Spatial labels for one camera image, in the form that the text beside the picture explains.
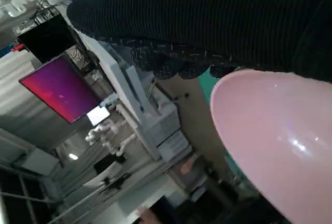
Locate person's hand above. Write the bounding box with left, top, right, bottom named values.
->
left=135, top=205, right=158, bottom=224

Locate right robot hand black glove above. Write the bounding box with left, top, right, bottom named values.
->
left=66, top=0, right=332, bottom=82

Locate pink bowl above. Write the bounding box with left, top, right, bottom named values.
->
left=209, top=68, right=332, bottom=224

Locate pale pink object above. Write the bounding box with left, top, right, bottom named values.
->
left=179, top=159, right=195, bottom=175

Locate white mesh cabinet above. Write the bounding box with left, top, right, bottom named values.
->
left=142, top=103, right=193, bottom=163

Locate small white screen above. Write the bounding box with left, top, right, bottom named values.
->
left=86, top=106, right=112, bottom=127

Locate purple monitor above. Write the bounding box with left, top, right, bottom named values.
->
left=18, top=52, right=101, bottom=124

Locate black monitor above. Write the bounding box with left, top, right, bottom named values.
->
left=16, top=13, right=76, bottom=64

